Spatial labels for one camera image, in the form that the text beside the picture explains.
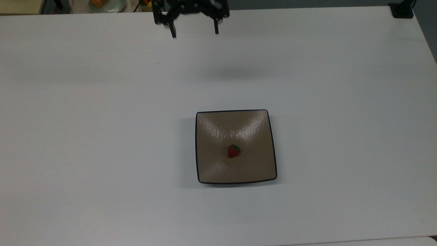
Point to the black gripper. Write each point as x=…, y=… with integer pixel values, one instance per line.
x=191, y=6

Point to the red strawberry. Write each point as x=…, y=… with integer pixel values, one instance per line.
x=233, y=152

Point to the green plate with orange food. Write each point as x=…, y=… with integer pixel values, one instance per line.
x=109, y=6

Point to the square beige ceramic plate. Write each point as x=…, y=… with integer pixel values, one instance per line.
x=218, y=164

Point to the colourful small items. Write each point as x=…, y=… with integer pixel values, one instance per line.
x=146, y=5

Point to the wooden board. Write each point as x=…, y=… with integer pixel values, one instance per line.
x=20, y=6

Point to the black stand base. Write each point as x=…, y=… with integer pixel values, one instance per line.
x=401, y=11

